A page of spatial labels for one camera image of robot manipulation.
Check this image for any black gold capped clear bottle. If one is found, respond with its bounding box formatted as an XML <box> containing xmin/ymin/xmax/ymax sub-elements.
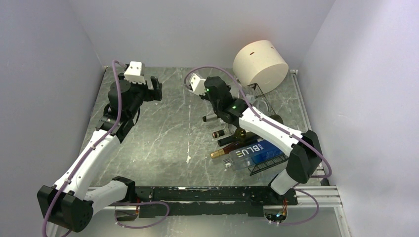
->
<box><xmin>211</xmin><ymin>129</ymin><xmax>225</xmax><ymax>139</ymax></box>

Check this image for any gold capped amber wine bottle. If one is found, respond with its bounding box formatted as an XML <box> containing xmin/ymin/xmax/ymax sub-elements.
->
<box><xmin>210</xmin><ymin>139</ymin><xmax>258</xmax><ymax>158</ymax></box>

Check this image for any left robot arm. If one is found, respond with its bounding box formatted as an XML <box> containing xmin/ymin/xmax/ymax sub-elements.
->
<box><xmin>37</xmin><ymin>75</ymin><xmax>163</xmax><ymax>233</ymax></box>

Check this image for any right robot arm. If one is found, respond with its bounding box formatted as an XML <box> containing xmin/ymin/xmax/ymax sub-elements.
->
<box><xmin>204</xmin><ymin>77</ymin><xmax>323</xmax><ymax>204</ymax></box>

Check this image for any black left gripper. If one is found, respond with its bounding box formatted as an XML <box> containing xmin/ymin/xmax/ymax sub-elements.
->
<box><xmin>119</xmin><ymin>73</ymin><xmax>162</xmax><ymax>118</ymax></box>

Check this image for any dark wine bottle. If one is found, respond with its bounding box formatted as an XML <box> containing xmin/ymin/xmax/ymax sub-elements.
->
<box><xmin>217</xmin><ymin>129</ymin><xmax>259</xmax><ymax>147</ymax></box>

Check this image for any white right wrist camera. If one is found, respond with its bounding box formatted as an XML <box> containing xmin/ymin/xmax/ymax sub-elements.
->
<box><xmin>190</xmin><ymin>73</ymin><xmax>206</xmax><ymax>96</ymax></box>

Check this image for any blue labelled clear bottle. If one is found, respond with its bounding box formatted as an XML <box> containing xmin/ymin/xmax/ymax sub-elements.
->
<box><xmin>223</xmin><ymin>140</ymin><xmax>284</xmax><ymax>170</ymax></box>

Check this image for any cream cylindrical appliance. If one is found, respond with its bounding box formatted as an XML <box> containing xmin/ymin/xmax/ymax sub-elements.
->
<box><xmin>233</xmin><ymin>40</ymin><xmax>289</xmax><ymax>94</ymax></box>

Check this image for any black wire wine rack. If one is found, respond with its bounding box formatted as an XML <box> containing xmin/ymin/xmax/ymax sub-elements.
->
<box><xmin>229</xmin><ymin>82</ymin><xmax>292</xmax><ymax>177</ymax></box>

